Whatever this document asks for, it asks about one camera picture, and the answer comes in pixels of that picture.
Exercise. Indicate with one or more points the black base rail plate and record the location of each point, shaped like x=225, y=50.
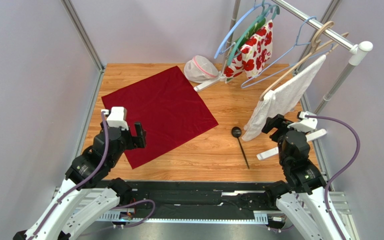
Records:
x=199, y=200

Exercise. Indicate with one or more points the white mesh laundry bag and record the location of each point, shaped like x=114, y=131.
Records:
x=199, y=69

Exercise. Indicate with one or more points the dark red cloth napkin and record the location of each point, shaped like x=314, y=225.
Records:
x=169, y=109

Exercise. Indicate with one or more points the light blue hanger left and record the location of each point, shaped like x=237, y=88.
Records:
x=239, y=27

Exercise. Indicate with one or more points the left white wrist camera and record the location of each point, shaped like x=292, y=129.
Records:
x=116, y=117

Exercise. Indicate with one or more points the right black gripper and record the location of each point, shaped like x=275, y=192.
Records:
x=279, y=126

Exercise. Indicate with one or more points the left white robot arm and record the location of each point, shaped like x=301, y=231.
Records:
x=60, y=221

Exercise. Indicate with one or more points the light blue hanger right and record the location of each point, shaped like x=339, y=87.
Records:
x=251, y=81

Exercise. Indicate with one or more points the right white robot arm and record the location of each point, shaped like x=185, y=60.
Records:
x=304, y=196

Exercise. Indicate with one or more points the red floral cloth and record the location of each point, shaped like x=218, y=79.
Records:
x=253, y=54

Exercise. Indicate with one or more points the light blue hanger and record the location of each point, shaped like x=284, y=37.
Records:
x=239, y=27
x=251, y=81

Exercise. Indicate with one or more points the black spoon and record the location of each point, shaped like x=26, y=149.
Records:
x=236, y=132

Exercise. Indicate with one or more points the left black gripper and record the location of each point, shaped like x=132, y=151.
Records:
x=142, y=141

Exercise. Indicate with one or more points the teal hanger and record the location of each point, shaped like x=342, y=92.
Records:
x=248, y=33

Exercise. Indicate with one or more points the white towel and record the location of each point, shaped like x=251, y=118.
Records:
x=281, y=100

